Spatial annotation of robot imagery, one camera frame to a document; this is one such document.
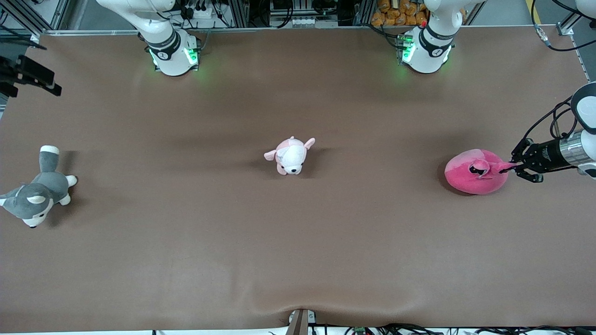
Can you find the round hot pink plush toy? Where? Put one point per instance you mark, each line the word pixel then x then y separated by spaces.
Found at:
pixel 468 179

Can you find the grey white husky plush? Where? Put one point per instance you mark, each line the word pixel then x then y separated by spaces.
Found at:
pixel 42 190

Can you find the aluminium bracket post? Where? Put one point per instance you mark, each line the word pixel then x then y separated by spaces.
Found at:
pixel 300 323

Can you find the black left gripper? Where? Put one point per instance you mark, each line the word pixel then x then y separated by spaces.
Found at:
pixel 545 156

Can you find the pale pink white plush dog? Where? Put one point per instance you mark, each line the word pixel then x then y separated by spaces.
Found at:
pixel 291 158

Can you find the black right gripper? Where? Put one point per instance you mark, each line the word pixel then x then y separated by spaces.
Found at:
pixel 24 72

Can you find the white power strip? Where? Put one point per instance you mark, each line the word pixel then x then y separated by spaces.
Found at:
pixel 200 11

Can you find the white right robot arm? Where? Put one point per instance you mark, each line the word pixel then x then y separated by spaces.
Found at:
pixel 170 51

